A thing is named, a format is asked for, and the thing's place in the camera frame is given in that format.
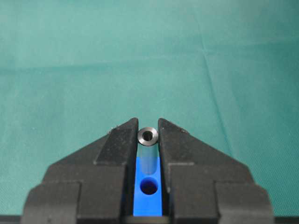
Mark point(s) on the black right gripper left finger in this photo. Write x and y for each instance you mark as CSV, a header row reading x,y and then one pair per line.
x,y
94,185

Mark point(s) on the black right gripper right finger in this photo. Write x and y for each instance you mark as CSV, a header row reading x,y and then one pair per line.
x,y
205,186

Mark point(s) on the silver metal shaft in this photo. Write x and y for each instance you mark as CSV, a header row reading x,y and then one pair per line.
x,y
147,152

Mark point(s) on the green cloth mat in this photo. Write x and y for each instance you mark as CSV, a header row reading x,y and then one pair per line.
x,y
227,71

